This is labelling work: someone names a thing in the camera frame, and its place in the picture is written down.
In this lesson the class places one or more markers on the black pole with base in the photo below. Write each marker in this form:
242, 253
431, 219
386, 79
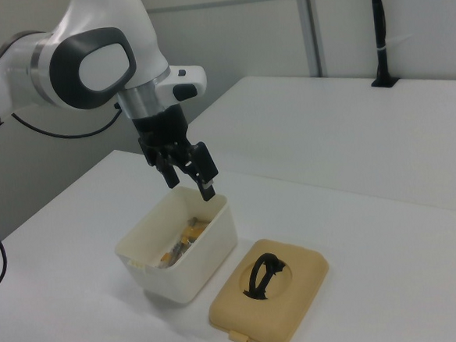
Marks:
378, 31

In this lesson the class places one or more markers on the silver partition post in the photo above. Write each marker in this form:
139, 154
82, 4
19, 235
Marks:
312, 28

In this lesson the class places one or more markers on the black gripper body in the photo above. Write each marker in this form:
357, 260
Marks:
162, 128

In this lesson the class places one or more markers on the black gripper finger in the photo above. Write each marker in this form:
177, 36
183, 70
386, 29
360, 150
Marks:
204, 168
169, 171

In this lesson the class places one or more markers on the white plastic tool case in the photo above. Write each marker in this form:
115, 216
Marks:
203, 259

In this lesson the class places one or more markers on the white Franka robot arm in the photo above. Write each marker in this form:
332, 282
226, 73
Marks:
99, 66

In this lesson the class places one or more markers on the yellow tool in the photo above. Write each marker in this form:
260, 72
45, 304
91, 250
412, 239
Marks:
167, 258
196, 232

